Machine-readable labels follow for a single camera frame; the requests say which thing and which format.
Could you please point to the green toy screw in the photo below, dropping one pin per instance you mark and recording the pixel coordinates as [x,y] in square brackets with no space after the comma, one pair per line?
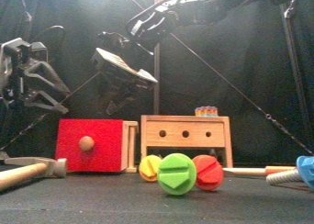
[176,173]

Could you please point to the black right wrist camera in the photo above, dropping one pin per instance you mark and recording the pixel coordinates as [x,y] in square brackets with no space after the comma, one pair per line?
[112,39]

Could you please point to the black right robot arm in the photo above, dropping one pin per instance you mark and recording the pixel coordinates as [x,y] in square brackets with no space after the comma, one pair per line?
[212,4]

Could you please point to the wooden toy hammer grey head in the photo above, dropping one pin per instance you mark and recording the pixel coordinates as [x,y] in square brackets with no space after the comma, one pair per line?
[28,171]

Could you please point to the slanted metal frame pole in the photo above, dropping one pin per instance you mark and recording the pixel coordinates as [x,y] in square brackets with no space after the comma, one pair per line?
[295,68]

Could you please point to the colourful striped toy nut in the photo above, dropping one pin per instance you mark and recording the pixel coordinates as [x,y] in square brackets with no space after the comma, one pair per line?
[206,111]

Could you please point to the wooden toy screwdriver orange collar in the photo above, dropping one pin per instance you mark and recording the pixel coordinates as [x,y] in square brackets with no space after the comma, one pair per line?
[255,171]

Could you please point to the blue toy screw grey thread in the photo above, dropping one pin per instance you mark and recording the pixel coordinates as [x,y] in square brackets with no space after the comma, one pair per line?
[300,174]

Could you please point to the red toy screw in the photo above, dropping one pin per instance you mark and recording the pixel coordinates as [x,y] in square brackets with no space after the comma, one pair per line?
[208,172]

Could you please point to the red drawer box wooden knob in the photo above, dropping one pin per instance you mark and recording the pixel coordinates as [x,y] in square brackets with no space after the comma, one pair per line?
[92,145]

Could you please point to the vertical metal frame pole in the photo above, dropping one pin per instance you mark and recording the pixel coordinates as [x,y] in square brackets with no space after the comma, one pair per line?
[156,65]

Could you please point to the wooden toy workbench with holes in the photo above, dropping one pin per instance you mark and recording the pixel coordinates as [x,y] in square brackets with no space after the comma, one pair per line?
[186,132]

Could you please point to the yellow toy screw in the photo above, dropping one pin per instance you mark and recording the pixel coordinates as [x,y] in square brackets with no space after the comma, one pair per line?
[147,168]

